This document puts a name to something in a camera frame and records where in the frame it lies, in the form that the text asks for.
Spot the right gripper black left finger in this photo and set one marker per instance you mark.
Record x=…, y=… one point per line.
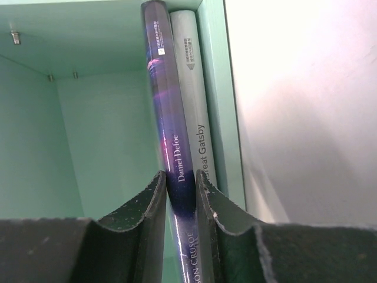
x=124, y=246

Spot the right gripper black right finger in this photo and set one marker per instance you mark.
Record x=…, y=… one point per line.
x=237, y=247

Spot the dark Robinson Crusoe book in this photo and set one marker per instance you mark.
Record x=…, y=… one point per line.
x=173, y=138

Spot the mint green shelf cabinet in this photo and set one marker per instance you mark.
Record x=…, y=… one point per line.
x=78, y=134

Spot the pale green book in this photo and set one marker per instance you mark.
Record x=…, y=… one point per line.
x=190, y=70

